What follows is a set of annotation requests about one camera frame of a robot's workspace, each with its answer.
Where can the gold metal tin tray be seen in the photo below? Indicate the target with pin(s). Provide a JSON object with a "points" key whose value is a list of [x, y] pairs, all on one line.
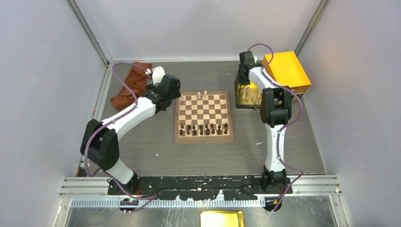
{"points": [[249, 96]]}

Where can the yellow drawer box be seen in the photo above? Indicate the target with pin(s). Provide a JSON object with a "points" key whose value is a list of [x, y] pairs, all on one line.
{"points": [[285, 69]]}

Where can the aluminium front rail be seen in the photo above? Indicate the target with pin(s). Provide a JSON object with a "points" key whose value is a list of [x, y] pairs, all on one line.
{"points": [[102, 192]]}

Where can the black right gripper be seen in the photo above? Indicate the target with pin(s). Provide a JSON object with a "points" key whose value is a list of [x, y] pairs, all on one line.
{"points": [[239, 80]]}

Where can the gold tin lid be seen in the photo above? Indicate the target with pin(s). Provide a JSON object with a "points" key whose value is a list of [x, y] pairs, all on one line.
{"points": [[221, 218]]}

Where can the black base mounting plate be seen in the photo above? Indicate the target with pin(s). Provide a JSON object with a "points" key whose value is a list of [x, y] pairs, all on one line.
{"points": [[200, 188]]}

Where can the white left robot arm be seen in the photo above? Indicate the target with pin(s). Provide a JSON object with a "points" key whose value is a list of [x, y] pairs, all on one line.
{"points": [[100, 143]]}

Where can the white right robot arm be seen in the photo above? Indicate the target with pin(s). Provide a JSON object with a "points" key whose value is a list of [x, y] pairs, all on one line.
{"points": [[275, 112]]}

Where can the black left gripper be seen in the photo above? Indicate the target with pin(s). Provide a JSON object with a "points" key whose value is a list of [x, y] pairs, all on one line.
{"points": [[153, 88]]}

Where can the wooden chessboard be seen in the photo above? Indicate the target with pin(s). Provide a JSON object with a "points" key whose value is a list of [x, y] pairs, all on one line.
{"points": [[212, 117]]}

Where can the light wooden king piece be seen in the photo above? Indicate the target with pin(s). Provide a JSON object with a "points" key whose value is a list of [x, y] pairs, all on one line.
{"points": [[205, 95]]}

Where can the brown cloth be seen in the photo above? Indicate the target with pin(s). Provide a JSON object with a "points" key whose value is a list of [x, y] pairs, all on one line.
{"points": [[136, 80]]}

